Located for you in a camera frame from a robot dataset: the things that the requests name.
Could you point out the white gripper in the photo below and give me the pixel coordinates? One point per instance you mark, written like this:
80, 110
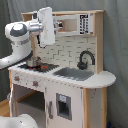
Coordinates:
46, 26

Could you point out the white microwave door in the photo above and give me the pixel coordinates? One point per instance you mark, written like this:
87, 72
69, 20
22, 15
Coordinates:
77, 24

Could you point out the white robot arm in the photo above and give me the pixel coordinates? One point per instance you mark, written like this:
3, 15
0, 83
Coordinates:
19, 33

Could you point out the wooden toy kitchen unit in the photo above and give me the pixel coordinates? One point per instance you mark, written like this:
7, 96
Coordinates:
65, 53

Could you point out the silver toy pot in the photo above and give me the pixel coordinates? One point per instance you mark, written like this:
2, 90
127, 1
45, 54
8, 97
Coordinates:
33, 61

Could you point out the black toy stovetop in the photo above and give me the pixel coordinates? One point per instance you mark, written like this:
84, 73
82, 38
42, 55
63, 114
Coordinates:
43, 67

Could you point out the black toy faucet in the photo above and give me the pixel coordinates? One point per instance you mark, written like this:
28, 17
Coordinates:
83, 63

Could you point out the grey toy sink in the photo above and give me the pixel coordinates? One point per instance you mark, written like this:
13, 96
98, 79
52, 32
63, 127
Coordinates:
74, 74

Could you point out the right red stove knob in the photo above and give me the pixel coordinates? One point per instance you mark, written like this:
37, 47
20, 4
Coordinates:
35, 83

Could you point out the red stove knob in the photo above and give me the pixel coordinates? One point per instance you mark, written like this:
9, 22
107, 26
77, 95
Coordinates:
16, 78
35, 83

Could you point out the left red stove knob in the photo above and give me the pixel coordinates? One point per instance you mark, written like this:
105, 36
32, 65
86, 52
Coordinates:
16, 78

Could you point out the white oven door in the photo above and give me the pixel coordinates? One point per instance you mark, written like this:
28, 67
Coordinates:
12, 103

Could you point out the white dishwasher cabinet door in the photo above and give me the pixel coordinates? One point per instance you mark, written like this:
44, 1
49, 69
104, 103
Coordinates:
64, 108

